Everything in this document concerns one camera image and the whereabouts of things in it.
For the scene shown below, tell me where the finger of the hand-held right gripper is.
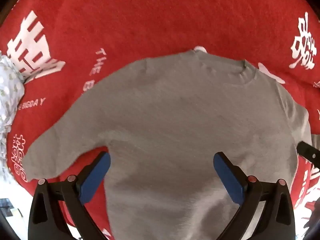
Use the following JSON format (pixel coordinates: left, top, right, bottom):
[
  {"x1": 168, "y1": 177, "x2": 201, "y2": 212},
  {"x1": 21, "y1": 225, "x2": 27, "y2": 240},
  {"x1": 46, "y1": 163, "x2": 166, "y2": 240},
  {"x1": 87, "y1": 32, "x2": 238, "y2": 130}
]
[{"x1": 297, "y1": 141, "x2": 320, "y2": 169}]

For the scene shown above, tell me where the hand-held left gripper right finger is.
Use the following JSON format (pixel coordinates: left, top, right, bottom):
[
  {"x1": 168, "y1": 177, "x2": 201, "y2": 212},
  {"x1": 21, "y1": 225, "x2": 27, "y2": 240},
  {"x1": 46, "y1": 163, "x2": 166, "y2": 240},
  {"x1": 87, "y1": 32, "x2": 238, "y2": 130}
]
[{"x1": 213, "y1": 152, "x2": 296, "y2": 240}]

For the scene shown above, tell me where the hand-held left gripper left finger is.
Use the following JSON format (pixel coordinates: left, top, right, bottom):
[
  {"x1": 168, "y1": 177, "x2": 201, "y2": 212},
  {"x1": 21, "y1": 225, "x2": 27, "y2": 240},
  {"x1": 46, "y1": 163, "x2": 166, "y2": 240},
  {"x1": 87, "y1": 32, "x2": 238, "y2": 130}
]
[{"x1": 28, "y1": 151, "x2": 112, "y2": 240}]

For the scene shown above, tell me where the grey sweater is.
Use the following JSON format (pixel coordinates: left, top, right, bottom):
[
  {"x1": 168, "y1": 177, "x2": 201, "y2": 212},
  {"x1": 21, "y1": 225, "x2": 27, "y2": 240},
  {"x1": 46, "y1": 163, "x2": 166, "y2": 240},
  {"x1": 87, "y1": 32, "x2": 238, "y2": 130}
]
[{"x1": 21, "y1": 50, "x2": 320, "y2": 240}]

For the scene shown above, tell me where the pale floral cloth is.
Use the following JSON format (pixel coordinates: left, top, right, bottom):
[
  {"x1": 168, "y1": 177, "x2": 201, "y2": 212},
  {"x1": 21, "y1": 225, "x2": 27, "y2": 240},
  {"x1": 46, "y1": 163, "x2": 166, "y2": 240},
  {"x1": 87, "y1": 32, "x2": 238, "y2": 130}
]
[{"x1": 0, "y1": 52, "x2": 26, "y2": 180}]

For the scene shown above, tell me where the red printed blanket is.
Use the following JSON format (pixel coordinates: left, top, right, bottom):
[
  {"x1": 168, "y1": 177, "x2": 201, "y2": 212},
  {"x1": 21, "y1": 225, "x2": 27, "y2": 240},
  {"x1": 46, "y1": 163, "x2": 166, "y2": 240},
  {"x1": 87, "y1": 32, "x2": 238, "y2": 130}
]
[{"x1": 0, "y1": 0, "x2": 320, "y2": 240}]

